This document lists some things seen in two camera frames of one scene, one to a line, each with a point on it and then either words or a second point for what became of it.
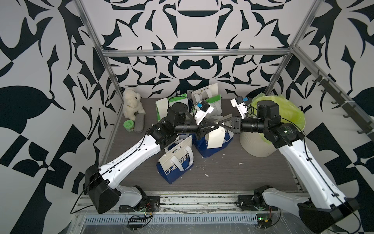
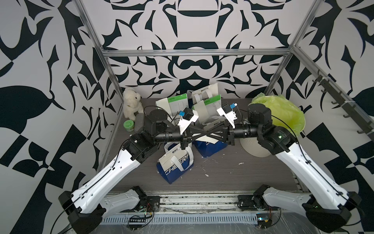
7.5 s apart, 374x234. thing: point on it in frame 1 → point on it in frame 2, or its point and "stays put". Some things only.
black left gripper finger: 214,126 → 193,140
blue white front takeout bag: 177,159 stays put
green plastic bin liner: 288,111 stays put
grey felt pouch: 139,122 stays put
